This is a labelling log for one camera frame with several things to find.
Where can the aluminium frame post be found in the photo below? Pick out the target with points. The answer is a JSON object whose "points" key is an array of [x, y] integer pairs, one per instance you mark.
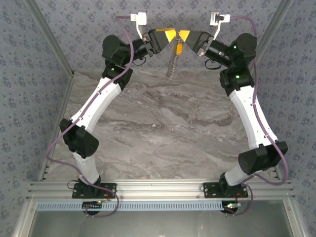
{"points": [[51, 37], [267, 37]]}

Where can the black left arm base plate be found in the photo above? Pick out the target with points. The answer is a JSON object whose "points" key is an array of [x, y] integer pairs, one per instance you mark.
{"points": [[109, 188]]}

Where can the small black controller board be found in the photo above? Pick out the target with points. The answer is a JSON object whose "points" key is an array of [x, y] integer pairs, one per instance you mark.
{"points": [[91, 205], [230, 206]]}

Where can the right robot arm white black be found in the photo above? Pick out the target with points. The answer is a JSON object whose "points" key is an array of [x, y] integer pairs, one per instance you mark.
{"points": [[251, 116]]}

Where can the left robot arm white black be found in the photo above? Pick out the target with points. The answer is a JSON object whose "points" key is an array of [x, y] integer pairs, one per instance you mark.
{"points": [[98, 101]]}

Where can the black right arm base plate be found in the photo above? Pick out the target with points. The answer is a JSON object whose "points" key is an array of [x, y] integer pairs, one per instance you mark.
{"points": [[209, 191]]}

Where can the aluminium mounting rail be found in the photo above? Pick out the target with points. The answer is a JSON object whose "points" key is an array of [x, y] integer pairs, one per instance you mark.
{"points": [[158, 188]]}

